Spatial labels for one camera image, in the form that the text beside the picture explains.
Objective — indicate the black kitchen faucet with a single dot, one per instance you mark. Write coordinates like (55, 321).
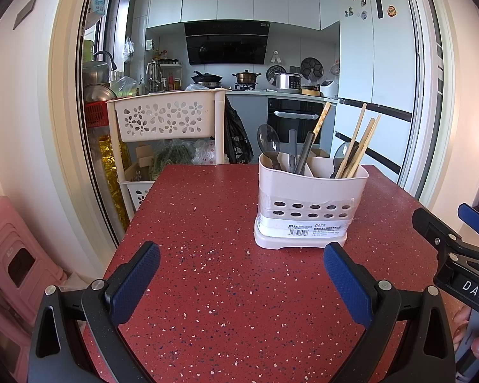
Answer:
(103, 53)

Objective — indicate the open cardboard box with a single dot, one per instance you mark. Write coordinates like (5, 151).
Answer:
(320, 153)

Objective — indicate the grey wall plate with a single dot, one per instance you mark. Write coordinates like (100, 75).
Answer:
(25, 12)

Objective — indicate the white upper kitchen cabinets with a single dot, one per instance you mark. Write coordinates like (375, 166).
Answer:
(235, 0)

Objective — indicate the bag of green vegetables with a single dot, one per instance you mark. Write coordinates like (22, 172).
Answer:
(171, 159)

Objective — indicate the white plastic utensil holder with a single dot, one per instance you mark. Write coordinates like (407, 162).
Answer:
(303, 191)

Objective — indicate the hanging clear plastic bag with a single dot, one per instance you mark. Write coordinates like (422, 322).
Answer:
(128, 50)

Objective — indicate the large metal pot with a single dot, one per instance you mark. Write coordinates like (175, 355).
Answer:
(95, 74)

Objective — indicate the red plastic basket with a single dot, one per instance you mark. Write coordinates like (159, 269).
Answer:
(98, 115)

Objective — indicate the metal stockpot with lid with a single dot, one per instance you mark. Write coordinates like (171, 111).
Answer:
(246, 78)

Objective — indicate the dark metal spoon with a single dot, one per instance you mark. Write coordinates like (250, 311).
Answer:
(341, 153)
(267, 139)

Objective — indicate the round patterned trivet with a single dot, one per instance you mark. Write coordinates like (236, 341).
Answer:
(271, 74)

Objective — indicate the small wooden box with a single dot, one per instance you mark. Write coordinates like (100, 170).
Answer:
(311, 91)

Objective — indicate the gas stove burner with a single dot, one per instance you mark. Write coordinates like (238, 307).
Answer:
(246, 87)

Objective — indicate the black patterned bag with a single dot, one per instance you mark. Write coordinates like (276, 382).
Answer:
(235, 135)

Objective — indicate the gold foil package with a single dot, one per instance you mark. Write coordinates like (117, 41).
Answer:
(111, 175)

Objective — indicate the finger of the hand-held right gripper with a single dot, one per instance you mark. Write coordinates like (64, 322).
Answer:
(475, 217)
(429, 227)

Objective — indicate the white flower-cutout storage cart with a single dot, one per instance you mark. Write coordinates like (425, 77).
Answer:
(159, 115)

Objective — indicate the white plastic bag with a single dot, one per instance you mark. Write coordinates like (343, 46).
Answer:
(195, 87)

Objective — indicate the spice rack with bottles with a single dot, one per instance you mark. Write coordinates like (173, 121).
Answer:
(163, 75)

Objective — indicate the white wall hook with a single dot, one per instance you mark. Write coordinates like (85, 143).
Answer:
(276, 58)

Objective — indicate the black range hood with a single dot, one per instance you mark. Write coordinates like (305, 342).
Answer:
(227, 46)

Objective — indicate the small white appliance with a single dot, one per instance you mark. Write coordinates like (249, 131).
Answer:
(328, 89)

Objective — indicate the crumpled clear plastic bag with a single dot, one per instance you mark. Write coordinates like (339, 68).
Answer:
(204, 151)

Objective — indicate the round metal lid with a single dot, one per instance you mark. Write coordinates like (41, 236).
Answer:
(99, 93)

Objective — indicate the black built-in oven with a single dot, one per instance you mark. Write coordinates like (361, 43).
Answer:
(291, 123)

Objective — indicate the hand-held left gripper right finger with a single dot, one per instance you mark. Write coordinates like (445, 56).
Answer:
(347, 283)

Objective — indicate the plain wooden chopstick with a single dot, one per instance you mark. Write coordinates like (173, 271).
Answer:
(359, 123)
(377, 123)
(369, 129)

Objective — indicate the white refrigerator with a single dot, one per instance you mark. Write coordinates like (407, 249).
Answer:
(375, 68)

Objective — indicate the white wall outlet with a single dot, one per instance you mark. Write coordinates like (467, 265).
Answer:
(149, 44)

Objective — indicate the small cardboard box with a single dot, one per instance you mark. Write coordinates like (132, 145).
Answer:
(145, 156)

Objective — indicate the pink plastic stool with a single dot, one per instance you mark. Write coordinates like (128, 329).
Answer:
(8, 239)
(0, 343)

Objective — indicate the round black hanging rack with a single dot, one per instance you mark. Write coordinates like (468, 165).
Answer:
(311, 67)

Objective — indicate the black wok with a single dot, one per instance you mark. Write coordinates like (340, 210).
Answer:
(207, 78)

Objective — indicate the silver rice cooker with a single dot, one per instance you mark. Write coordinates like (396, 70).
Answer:
(287, 83)

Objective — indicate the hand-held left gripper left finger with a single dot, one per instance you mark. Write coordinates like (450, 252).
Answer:
(137, 283)

